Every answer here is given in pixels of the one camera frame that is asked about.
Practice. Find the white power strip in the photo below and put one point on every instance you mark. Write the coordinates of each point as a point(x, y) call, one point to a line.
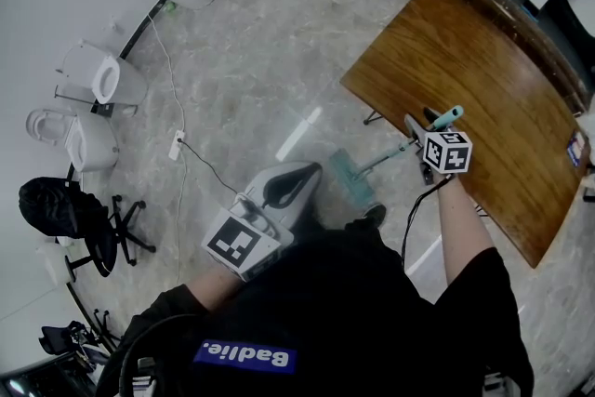
point(176, 146)

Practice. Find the person's black trousers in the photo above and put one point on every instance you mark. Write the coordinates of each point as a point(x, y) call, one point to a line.
point(344, 237)

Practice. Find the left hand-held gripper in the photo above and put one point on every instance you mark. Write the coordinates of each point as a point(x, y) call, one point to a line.
point(232, 244)

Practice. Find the person's black shoe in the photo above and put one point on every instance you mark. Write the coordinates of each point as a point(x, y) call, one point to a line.
point(375, 215)

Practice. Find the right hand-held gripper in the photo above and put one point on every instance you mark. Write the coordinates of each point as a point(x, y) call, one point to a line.
point(448, 153)

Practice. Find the person's right forearm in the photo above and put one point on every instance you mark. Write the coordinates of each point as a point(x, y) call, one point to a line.
point(460, 228)

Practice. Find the person's black t-shirt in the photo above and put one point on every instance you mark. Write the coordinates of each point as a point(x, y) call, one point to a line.
point(348, 316)

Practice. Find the black office chair with jacket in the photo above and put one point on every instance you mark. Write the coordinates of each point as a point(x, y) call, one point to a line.
point(56, 209)

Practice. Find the person's left forearm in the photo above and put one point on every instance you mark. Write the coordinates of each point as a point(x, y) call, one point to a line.
point(214, 288)

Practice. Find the white toilet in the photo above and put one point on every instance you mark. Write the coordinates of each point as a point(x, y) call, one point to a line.
point(93, 144)

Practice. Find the teal mop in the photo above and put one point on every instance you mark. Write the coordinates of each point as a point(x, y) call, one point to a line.
point(353, 186)

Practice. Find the blue and white card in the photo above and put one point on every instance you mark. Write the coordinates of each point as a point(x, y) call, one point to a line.
point(576, 149)

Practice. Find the small green object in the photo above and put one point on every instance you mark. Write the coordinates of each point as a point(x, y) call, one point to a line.
point(170, 7)

